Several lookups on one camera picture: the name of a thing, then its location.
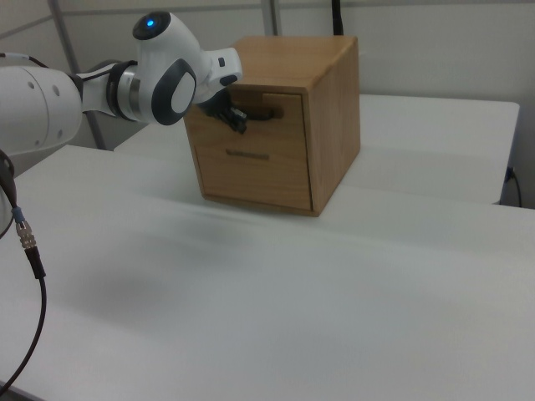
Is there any dark cable with metal connector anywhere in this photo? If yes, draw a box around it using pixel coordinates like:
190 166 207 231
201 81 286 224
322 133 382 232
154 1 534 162
0 150 50 396

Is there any thin dark arm cable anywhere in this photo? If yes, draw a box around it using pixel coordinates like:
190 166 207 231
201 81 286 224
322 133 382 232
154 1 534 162
0 52 138 83

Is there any wooden two-drawer cabinet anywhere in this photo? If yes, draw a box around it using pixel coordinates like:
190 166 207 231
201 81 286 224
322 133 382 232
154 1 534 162
183 35 361 217

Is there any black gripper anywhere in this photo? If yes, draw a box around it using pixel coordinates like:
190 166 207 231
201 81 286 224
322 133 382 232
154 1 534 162
195 91 250 136

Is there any black cable at table edge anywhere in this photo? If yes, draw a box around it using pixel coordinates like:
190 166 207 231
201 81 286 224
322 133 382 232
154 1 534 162
506 166 523 206

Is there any black vertical pole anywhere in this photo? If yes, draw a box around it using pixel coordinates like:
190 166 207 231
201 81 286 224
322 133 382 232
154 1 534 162
331 0 344 37

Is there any wooden drawer with slot handle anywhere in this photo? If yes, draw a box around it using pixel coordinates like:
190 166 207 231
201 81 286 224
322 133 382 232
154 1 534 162
195 145 314 211

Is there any wooden drawer with black handle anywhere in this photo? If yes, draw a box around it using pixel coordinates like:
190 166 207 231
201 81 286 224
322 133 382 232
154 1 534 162
185 91 311 156

